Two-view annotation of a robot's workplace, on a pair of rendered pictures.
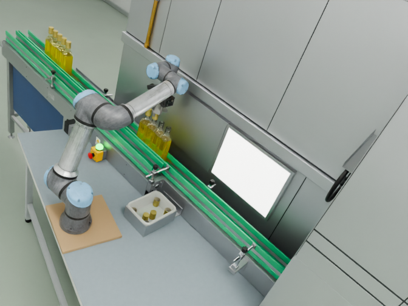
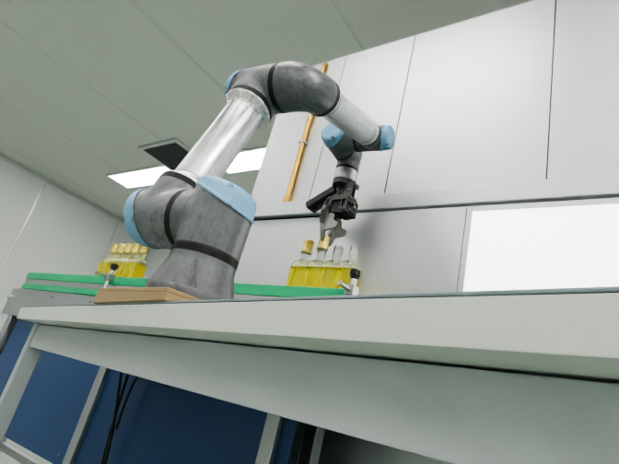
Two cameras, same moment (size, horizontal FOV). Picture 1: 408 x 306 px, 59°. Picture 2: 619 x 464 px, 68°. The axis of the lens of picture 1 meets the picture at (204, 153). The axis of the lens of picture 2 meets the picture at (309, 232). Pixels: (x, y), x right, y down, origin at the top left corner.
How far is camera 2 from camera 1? 1.64 m
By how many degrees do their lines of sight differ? 56
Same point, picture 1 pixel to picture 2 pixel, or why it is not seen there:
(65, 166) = (192, 163)
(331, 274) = not seen: outside the picture
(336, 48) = (597, 39)
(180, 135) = (368, 287)
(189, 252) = not seen: hidden behind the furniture
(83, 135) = (243, 114)
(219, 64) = (421, 152)
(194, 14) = not seen: hidden behind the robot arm
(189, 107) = (381, 228)
